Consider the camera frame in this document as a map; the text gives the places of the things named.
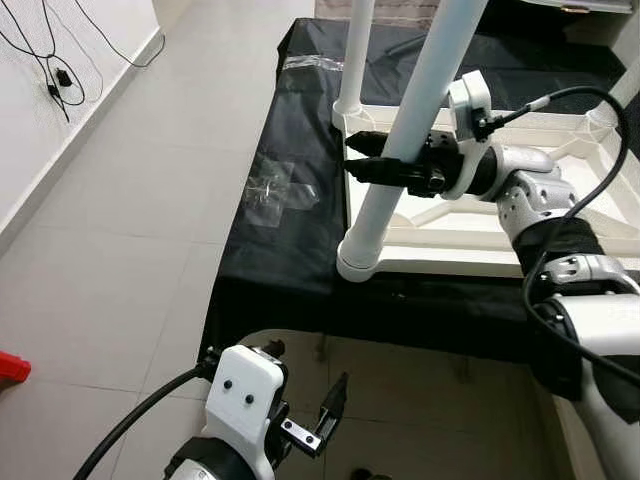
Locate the white plastic table top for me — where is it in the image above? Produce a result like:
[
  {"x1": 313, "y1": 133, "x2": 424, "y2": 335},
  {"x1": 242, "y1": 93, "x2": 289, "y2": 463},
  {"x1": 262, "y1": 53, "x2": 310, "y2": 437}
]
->
[{"x1": 330, "y1": 95, "x2": 640, "y2": 283}]

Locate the clear tape strip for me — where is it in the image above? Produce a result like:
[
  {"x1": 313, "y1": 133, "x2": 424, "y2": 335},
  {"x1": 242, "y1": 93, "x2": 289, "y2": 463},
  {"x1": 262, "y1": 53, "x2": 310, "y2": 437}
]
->
[{"x1": 283, "y1": 55, "x2": 346, "y2": 71}]

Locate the black tablecloth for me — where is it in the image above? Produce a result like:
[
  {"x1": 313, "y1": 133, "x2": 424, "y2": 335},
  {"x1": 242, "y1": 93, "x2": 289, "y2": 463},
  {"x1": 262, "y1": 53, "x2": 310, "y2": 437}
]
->
[{"x1": 200, "y1": 18, "x2": 640, "y2": 366}]

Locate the crumpled clear tape patch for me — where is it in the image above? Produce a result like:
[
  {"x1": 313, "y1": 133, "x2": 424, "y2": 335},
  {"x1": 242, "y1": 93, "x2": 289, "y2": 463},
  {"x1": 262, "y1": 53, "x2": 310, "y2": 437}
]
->
[{"x1": 245, "y1": 155, "x2": 321, "y2": 226}]

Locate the beige patterned box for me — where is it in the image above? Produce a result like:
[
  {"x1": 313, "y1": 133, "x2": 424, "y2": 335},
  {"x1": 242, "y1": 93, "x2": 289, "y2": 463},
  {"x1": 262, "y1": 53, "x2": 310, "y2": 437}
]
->
[{"x1": 315, "y1": 0, "x2": 441, "y2": 26}]

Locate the red plastic object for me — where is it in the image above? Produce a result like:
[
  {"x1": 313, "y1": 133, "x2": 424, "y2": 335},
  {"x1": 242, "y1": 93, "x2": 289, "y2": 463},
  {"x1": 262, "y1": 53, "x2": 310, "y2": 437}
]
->
[{"x1": 0, "y1": 350, "x2": 31, "y2": 386}]

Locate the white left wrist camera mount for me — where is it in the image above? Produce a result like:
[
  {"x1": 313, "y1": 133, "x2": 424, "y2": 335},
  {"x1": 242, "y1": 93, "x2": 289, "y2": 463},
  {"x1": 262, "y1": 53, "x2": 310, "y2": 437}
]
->
[{"x1": 205, "y1": 345, "x2": 289, "y2": 451}]

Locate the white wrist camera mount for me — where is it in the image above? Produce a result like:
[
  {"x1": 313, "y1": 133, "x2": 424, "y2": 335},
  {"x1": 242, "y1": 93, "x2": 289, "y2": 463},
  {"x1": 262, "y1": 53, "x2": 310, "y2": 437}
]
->
[
  {"x1": 205, "y1": 345, "x2": 289, "y2": 451},
  {"x1": 440, "y1": 70, "x2": 493, "y2": 201}
]

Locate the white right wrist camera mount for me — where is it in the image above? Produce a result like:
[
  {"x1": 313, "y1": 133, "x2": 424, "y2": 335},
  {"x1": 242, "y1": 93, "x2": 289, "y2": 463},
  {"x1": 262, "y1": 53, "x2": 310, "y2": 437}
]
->
[{"x1": 440, "y1": 70, "x2": 493, "y2": 201}]

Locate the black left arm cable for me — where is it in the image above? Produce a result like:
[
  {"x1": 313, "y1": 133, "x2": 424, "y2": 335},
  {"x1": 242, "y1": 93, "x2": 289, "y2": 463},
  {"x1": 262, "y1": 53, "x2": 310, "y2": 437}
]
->
[{"x1": 72, "y1": 360, "x2": 216, "y2": 480}]

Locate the black wall cable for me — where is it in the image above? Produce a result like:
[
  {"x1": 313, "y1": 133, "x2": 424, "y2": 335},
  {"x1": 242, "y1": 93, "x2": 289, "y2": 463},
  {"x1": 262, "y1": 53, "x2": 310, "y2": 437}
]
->
[{"x1": 0, "y1": 0, "x2": 166, "y2": 121}]

